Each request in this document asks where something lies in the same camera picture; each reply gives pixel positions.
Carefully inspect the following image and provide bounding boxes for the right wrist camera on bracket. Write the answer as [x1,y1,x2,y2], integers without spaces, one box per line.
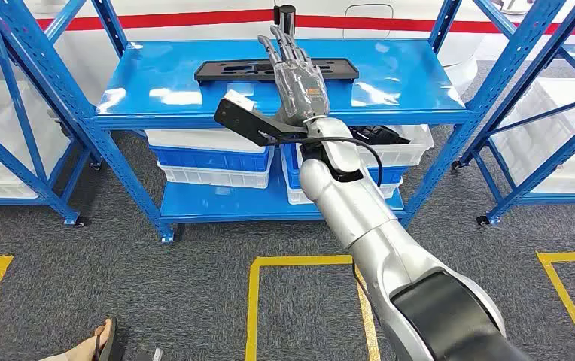
[213,90,313,147]

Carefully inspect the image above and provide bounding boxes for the large translucent white bin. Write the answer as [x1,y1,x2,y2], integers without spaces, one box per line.
[489,77,575,196]
[0,79,71,200]

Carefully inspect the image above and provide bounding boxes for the white car with red stripe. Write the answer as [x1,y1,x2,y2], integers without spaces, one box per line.
[0,0,575,96]

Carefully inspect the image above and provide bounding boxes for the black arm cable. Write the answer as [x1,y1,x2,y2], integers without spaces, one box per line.
[279,135,384,188]

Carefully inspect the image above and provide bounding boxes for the dark flip-flop sandal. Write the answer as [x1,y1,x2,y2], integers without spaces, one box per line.
[93,317,118,361]

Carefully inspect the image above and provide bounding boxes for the person's foot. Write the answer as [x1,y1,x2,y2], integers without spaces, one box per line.
[40,318,114,361]

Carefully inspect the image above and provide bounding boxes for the black cylindrical post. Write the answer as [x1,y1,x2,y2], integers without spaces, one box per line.
[273,4,297,36]

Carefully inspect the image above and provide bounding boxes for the black part in bin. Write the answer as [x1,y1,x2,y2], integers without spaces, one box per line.
[348,125,412,146]

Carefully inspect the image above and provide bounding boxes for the black plastic panel part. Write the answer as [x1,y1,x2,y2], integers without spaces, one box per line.
[193,58,360,83]

